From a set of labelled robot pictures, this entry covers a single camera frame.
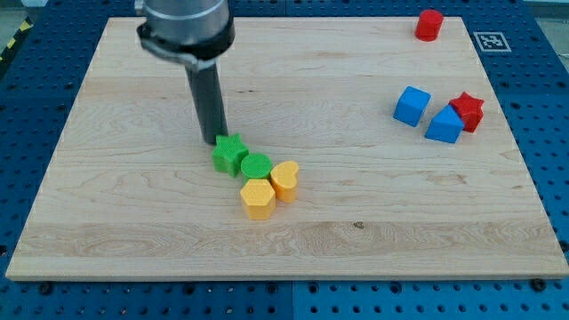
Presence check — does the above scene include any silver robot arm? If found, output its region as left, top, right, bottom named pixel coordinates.
left=134, top=0, right=236, bottom=72

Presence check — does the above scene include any red cylinder block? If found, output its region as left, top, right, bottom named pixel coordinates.
left=414, top=9, right=444, bottom=42

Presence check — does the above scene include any blue cube block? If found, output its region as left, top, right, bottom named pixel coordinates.
left=393, top=86, right=431, bottom=127

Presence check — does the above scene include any red star block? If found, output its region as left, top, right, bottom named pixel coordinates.
left=449, top=92, right=485, bottom=133

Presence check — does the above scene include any wooden board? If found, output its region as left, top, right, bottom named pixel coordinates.
left=6, top=17, right=568, bottom=282

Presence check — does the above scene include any green cylinder block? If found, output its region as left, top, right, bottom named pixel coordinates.
left=241, top=153, right=273, bottom=182

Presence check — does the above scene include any yellow heart block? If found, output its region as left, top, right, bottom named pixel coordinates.
left=270, top=161, right=300, bottom=203

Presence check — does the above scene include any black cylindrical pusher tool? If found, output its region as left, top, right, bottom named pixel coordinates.
left=186, top=64, right=228, bottom=145

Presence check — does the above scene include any blue pentagon block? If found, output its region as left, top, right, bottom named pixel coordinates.
left=425, top=105, right=464, bottom=144

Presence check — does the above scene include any white fiducial marker tag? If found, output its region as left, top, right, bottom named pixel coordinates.
left=473, top=31, right=511, bottom=52

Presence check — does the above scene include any green star block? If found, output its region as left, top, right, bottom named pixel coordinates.
left=212, top=132, right=249, bottom=178

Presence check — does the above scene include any yellow hexagon block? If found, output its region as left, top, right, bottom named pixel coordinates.
left=240, top=179, right=276, bottom=220

